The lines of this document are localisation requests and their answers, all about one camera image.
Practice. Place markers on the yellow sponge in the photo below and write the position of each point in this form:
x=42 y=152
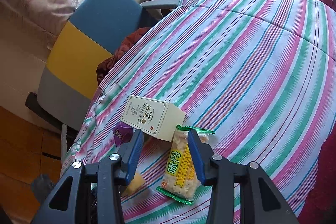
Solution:
x=134 y=185

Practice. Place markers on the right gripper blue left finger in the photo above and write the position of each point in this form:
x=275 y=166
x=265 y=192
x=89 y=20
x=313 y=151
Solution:
x=69 y=201

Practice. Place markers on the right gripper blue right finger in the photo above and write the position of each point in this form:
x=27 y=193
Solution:
x=260 y=199

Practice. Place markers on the purple snack wrapper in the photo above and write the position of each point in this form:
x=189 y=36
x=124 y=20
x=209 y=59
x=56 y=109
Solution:
x=122 y=133

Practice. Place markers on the green snack pack Weidan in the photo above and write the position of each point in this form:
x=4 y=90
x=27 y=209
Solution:
x=180 y=180

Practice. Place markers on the cream tea box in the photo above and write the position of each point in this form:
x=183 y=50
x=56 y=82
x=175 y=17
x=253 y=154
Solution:
x=155 y=118

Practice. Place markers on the maroon cloth on chair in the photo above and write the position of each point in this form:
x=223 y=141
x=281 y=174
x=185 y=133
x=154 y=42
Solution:
x=127 y=43

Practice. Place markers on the blue yellow grey chair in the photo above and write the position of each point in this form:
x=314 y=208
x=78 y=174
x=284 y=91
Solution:
x=91 y=35

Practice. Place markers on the striped bed sheet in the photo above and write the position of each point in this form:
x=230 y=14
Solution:
x=259 y=73

